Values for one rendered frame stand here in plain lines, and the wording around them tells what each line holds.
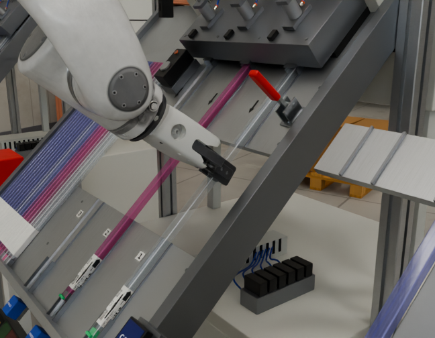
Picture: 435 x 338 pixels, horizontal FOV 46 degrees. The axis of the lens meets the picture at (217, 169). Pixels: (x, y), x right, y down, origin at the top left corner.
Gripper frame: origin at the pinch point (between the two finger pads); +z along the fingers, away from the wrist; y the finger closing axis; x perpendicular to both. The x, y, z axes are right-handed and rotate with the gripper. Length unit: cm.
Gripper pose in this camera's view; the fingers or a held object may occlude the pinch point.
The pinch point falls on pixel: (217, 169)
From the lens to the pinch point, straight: 75.8
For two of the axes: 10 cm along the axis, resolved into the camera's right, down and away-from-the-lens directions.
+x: -4.8, 8.6, -1.4
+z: 6.3, 4.6, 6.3
